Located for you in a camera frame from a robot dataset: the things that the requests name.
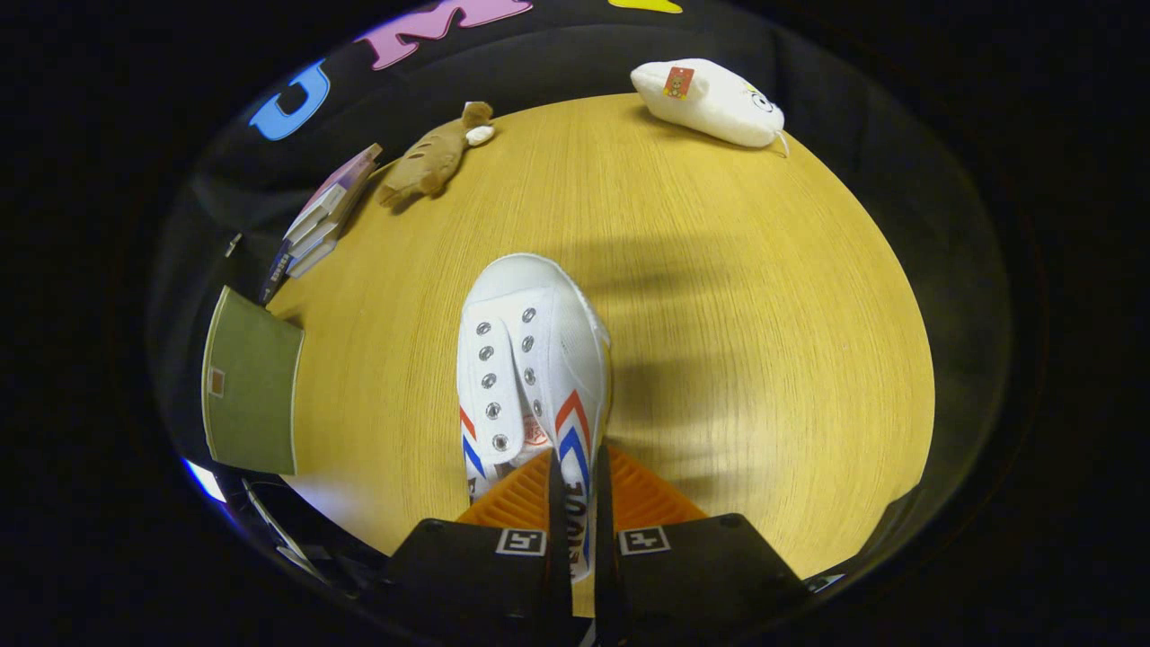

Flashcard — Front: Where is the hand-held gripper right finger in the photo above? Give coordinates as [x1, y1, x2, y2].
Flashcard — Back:
[593, 445, 814, 643]

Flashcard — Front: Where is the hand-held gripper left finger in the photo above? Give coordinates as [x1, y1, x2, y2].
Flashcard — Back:
[382, 449, 576, 643]

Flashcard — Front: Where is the white canvas shoe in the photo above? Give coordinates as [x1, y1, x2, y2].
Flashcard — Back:
[456, 253, 614, 585]

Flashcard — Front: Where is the green fabric storage box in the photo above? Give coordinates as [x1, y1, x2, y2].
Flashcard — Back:
[201, 286, 305, 476]

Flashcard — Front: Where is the computer monitor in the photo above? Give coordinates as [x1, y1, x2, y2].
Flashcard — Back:
[182, 458, 227, 504]

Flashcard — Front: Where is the grey blue book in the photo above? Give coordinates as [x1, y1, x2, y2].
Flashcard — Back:
[286, 229, 341, 279]

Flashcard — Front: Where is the dark blue book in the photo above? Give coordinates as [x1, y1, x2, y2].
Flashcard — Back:
[259, 238, 294, 306]

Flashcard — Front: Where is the thin white book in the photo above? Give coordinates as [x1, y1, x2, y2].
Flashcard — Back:
[286, 202, 353, 261]

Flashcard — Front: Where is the brown plush toy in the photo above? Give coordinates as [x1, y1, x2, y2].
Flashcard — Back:
[376, 101, 497, 209]

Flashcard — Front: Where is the pink cover book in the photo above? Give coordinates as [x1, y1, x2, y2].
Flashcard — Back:
[286, 144, 383, 239]

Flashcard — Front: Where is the white plush toy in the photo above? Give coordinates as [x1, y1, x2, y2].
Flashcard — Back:
[630, 58, 790, 158]

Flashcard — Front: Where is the black backdrop cloth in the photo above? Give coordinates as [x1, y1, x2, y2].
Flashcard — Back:
[148, 0, 1012, 576]

